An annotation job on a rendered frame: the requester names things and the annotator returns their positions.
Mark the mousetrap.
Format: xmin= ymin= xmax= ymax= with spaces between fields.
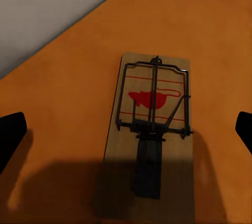
xmin=95 ymin=51 xmax=195 ymax=224

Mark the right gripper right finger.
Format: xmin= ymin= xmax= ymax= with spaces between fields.
xmin=235 ymin=111 xmax=252 ymax=154

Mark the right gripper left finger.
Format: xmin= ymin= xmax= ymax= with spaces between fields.
xmin=0 ymin=112 xmax=27 ymax=175

